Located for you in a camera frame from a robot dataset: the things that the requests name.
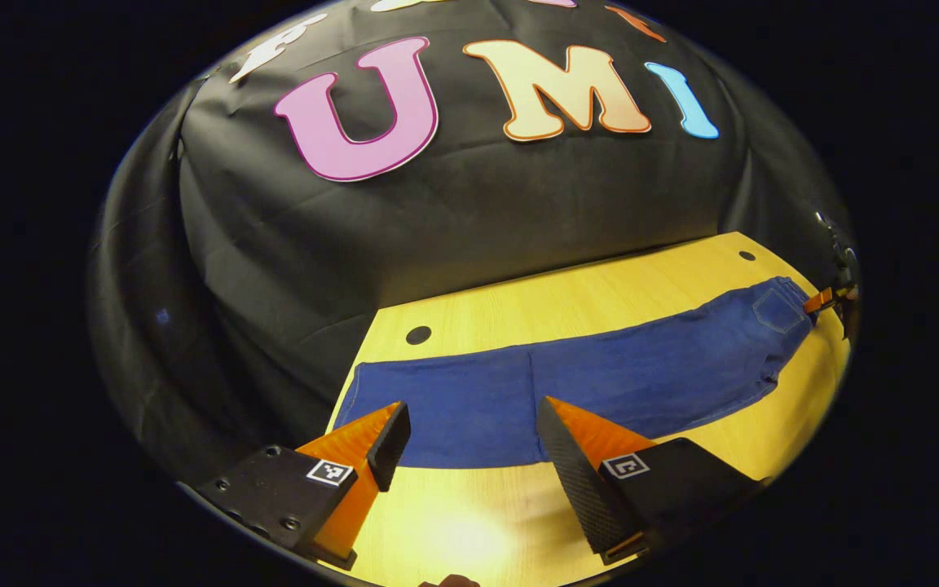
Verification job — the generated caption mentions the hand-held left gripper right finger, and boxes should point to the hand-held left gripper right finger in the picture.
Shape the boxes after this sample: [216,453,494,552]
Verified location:
[536,396,764,566]

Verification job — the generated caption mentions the blue denim jeans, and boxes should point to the blue denim jeans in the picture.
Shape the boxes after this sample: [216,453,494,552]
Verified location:
[331,276,817,470]

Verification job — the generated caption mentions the black backdrop cloth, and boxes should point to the black backdrop cloth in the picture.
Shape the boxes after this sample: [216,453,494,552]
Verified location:
[86,0,857,490]

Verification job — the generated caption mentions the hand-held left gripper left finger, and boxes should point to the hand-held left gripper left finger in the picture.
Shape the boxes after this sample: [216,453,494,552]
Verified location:
[195,400,412,572]

